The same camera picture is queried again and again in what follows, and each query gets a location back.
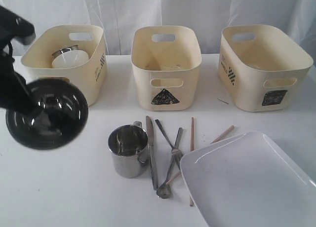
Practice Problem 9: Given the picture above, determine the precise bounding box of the steel mug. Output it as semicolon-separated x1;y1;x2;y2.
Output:
52;45;79;59
108;121;149;178

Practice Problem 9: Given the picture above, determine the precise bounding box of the cream bin with square mark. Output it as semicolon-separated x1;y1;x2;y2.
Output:
218;25;314;112

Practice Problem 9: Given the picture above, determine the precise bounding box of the wooden chopstick upright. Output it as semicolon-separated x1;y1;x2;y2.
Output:
190;117;195;207

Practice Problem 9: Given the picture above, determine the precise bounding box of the cream bin with triangle mark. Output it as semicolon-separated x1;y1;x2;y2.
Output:
131;26;202;111

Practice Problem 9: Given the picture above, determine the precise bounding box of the stainless steel bowl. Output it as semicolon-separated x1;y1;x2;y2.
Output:
6;78;88;150

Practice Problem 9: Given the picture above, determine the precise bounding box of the wooden chopstick slanted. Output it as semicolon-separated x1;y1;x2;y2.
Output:
166;125;235;185

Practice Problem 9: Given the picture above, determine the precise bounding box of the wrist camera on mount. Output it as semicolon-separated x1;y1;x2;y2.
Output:
0;5;36;49

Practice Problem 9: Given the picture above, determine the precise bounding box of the white ceramic bowl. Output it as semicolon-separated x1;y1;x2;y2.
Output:
52;50;89;69

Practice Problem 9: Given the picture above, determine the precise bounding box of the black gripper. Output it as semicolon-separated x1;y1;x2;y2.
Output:
0;51;51;128

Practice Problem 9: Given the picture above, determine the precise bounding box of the stainless steel table knife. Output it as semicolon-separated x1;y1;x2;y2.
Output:
146;115;158;191

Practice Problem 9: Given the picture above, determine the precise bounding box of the cream bin with circle mark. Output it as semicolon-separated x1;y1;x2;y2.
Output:
21;25;107;106

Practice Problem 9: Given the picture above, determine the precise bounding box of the white curtain backdrop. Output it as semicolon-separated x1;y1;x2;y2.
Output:
0;0;316;57

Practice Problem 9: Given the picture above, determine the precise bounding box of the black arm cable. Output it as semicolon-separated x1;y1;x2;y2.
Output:
6;39;15;62

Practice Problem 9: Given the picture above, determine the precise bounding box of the stainless steel fork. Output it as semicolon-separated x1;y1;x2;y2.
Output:
156;127;184;199

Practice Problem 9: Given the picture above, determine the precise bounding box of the white rectangular plate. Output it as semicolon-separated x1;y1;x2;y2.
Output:
181;131;316;227

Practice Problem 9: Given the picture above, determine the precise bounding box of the stainless steel spoon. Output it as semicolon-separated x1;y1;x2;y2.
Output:
155;119;183;163

